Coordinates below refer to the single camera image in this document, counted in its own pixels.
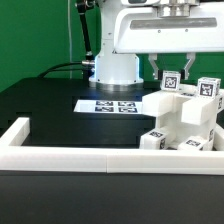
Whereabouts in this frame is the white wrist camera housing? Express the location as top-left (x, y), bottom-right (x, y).
top-left (121, 0), bottom-right (160, 7)

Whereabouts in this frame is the black pole with clamp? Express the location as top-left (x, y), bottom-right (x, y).
top-left (75, 0), bottom-right (95, 67)

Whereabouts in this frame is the white U-shaped frame fence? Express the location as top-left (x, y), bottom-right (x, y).
top-left (0, 117), bottom-right (224, 175)

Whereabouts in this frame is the black cable bundle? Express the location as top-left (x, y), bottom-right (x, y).
top-left (37, 61), bottom-right (91, 79)

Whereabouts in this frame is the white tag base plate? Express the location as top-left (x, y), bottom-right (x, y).
top-left (74, 100), bottom-right (142, 114)

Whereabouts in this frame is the white chair back part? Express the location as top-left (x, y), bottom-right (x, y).
top-left (142, 85), bottom-right (224, 125)

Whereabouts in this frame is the white chair seat part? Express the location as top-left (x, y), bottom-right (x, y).
top-left (153, 84), bottom-right (216, 150)

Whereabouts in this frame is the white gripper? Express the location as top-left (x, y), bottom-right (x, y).
top-left (114, 3), bottom-right (224, 80)

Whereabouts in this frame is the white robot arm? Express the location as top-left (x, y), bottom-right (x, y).
top-left (89, 0), bottom-right (224, 91)

